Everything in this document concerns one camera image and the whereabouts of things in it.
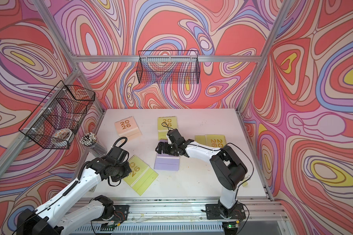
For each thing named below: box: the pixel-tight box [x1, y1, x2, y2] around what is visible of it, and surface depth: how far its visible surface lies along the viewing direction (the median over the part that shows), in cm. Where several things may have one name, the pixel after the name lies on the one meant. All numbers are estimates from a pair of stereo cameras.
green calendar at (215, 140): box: [194, 134, 227, 148], surface depth 103 cm
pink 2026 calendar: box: [114, 116, 143, 140], surface depth 110 cm
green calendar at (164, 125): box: [157, 116, 178, 141], surface depth 113 cm
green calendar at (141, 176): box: [123, 154, 159, 196], surface depth 86 cm
